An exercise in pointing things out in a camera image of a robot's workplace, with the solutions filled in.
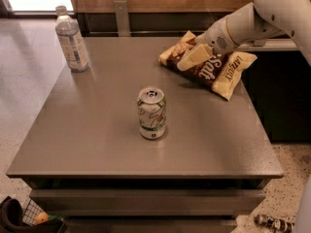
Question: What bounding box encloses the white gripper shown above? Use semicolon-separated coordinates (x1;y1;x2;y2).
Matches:
177;17;238;71

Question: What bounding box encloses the brown chip bag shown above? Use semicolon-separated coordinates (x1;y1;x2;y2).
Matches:
158;31;257;101

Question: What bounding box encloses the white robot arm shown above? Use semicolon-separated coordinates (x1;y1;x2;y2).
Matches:
195;0;311;65

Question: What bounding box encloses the blue plastic water bottle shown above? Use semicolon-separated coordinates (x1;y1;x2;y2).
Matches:
55;6;89;73

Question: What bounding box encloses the white green soda can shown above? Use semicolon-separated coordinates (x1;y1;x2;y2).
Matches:
137;85;166;140

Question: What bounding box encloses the grey table drawer unit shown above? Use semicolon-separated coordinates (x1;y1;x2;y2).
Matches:
8;38;283;232

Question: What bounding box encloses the black silver cylinder on floor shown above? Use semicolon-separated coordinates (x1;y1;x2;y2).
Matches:
254;215;294;233

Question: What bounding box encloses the orange fruit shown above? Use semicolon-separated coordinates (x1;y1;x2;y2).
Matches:
35;212;50;224

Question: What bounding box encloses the black basket with items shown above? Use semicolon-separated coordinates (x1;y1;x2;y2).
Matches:
0;196;67;233

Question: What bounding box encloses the left metal wall bracket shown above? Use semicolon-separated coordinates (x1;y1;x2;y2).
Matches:
114;0;130;37

